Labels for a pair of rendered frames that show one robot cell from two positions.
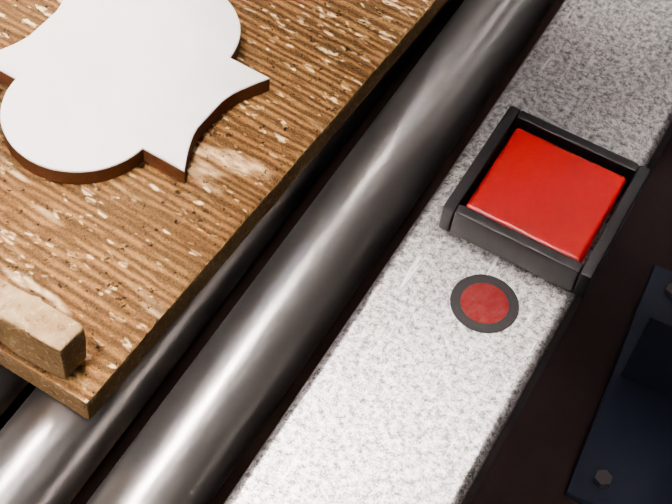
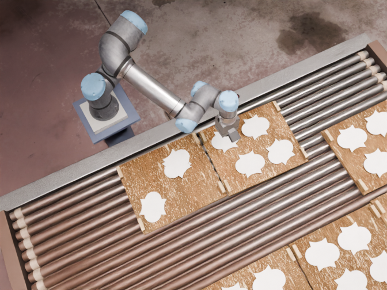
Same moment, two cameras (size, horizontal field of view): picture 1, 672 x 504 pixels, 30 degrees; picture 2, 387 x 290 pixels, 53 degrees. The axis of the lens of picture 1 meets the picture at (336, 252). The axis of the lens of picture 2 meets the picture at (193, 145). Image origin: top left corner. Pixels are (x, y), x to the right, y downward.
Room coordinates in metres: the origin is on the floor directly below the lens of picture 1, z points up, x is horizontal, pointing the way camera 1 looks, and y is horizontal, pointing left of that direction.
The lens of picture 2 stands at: (1.17, 0.47, 2.66)
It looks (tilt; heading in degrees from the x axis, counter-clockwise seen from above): 67 degrees down; 226
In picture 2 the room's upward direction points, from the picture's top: 6 degrees counter-clockwise
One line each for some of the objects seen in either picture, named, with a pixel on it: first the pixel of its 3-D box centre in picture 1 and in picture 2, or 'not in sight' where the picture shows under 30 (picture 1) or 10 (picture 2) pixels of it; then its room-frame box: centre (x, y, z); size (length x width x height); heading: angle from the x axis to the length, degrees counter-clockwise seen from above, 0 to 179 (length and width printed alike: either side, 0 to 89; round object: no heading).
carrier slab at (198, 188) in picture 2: not in sight; (170, 181); (0.87, -0.02, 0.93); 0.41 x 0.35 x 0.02; 156
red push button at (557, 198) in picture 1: (544, 199); not in sight; (0.38, -0.10, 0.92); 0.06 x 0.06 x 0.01; 67
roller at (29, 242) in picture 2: not in sight; (215, 155); (0.63, 0.04, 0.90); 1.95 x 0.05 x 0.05; 157
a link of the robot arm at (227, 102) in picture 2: not in sight; (227, 104); (0.55, 0.04, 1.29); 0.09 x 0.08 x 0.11; 99
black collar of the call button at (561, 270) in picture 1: (545, 198); not in sight; (0.38, -0.10, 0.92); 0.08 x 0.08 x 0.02; 67
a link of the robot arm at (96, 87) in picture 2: not in sight; (96, 89); (0.78, -0.56, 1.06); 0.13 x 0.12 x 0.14; 9
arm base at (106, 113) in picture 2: not in sight; (102, 103); (0.79, -0.56, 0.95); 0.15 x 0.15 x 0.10
